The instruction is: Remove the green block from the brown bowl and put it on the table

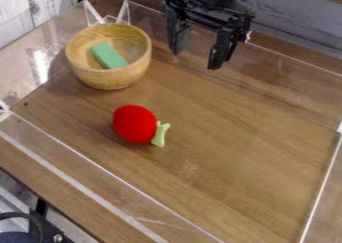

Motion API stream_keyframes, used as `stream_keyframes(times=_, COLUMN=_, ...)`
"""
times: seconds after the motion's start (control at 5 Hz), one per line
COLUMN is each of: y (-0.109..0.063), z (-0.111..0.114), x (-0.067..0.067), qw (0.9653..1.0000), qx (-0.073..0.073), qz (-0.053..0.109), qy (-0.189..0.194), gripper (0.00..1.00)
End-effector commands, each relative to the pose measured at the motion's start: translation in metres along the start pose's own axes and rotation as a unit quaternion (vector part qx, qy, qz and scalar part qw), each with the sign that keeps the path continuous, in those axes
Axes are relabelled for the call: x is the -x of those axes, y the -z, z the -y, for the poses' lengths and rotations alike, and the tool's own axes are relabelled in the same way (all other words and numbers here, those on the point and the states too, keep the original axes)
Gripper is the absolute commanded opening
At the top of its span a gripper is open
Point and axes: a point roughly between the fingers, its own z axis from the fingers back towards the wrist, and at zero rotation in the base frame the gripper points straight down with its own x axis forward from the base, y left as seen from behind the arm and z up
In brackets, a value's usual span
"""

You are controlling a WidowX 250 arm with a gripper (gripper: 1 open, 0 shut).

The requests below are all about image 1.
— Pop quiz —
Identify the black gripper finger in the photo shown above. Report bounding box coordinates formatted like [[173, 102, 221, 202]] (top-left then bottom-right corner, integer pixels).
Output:
[[207, 27, 237, 70], [166, 7, 191, 55]]

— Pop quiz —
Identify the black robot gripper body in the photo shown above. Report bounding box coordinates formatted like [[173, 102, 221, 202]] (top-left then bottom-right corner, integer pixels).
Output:
[[163, 0, 257, 42]]

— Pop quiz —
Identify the brown wooden bowl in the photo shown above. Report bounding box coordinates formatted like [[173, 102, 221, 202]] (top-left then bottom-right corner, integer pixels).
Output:
[[66, 23, 153, 90]]

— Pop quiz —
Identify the green rectangular block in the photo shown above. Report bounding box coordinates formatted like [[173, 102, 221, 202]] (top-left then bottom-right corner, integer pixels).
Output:
[[91, 42, 129, 69]]

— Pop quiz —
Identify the red plush tomato toy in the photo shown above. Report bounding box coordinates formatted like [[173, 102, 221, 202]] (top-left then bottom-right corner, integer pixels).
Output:
[[113, 105, 171, 147]]

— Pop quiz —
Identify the clear acrylic tray barrier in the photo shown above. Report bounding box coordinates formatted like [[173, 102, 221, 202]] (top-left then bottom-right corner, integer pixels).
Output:
[[0, 1, 342, 243]]

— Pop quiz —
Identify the black clamp under table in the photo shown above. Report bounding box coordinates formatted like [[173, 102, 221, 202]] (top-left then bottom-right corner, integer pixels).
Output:
[[30, 199, 75, 243]]

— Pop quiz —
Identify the black cable loop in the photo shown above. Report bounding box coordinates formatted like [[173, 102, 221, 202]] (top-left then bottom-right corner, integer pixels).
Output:
[[0, 211, 44, 243]]

